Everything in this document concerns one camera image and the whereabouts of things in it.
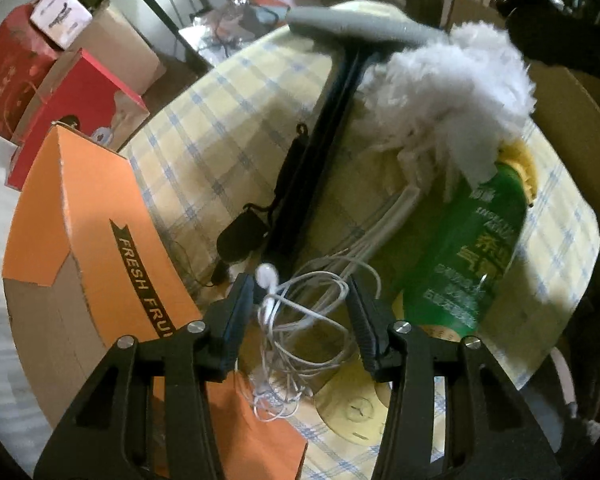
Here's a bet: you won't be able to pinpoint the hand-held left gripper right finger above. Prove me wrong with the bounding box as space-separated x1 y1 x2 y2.
346 276 563 480

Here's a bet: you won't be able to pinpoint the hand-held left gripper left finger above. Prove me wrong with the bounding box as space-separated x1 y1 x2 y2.
32 272 256 480

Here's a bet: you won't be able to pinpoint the white wired earphones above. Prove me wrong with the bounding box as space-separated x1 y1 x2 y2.
235 262 382 423

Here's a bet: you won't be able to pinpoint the white cable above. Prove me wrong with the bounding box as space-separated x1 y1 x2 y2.
325 184 422 286

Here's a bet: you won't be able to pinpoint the white fluffy duster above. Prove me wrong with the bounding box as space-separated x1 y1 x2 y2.
360 22 537 201

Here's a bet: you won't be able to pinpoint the green spray can yellow cap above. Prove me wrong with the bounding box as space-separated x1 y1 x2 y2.
390 140 538 343

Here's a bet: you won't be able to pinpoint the orange cardboard fruit box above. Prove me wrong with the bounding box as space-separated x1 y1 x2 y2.
2 125 308 480

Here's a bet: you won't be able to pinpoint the black brush with grey head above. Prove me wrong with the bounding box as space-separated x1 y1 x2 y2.
262 4 432 271

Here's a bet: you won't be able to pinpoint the cardboard box with flap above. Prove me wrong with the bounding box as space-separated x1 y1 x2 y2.
445 0 512 32

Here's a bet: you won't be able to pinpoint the large open cardboard box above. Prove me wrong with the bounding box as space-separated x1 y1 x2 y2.
530 60 600 221

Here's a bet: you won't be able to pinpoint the yellow round disc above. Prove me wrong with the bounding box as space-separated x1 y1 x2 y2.
314 320 448 463

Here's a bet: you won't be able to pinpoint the yellow checked tablecloth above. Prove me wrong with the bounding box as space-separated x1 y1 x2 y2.
120 0 600 480

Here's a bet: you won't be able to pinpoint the red box with picture print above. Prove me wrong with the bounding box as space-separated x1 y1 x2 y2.
7 49 151 191

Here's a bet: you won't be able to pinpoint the brown cardboard box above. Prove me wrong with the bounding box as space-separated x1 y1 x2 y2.
67 5 161 97

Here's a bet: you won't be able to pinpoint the dark red gift box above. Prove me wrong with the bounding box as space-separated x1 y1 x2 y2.
0 2 63 141

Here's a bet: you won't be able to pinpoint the small pink white box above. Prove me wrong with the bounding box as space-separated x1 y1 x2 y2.
30 0 93 51

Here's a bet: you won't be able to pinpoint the small black pouch with strap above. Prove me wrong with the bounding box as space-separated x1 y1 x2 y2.
214 122 311 287

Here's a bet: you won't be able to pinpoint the black metal frame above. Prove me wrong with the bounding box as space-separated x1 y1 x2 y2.
127 0 211 76

